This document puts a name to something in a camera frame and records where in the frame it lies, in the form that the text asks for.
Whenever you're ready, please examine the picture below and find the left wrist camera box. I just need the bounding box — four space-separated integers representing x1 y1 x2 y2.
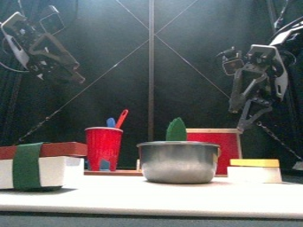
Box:
37 4 66 35

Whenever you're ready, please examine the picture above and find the toy carrot with green top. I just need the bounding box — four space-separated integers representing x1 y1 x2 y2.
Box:
164 116 188 142

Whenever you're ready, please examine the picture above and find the red toy utensil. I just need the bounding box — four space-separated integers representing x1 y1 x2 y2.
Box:
114 108 130 129

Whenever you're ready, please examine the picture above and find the brown round object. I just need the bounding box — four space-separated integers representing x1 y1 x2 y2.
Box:
136 140 221 185

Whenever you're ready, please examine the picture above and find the thin diagonal brace cable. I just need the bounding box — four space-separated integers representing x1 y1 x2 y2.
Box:
16 0 200 145
113 0 303 162

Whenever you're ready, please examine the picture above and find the white cutting board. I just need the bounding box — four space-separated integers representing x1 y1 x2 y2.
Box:
0 173 303 220

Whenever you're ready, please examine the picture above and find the sushi piece with green band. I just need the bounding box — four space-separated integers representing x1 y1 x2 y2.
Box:
0 141 89 192

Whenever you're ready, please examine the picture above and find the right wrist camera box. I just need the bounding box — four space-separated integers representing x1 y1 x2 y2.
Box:
216 47 245 76

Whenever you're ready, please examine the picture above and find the vertical metal frame pole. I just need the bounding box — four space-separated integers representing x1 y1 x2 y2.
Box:
146 0 156 142

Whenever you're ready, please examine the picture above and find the tan wooden block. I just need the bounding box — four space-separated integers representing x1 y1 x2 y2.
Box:
185 128 244 177

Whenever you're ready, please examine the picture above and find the blue toy utensil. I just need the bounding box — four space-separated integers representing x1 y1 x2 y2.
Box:
105 117 117 129

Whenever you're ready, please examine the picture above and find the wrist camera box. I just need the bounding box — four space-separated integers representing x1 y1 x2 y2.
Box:
216 47 245 76
37 4 66 35

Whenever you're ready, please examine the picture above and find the white sushi half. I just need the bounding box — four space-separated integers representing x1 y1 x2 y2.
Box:
225 158 284 184

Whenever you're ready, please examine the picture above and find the red plastic cup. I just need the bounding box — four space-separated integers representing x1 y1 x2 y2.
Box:
84 126 124 173

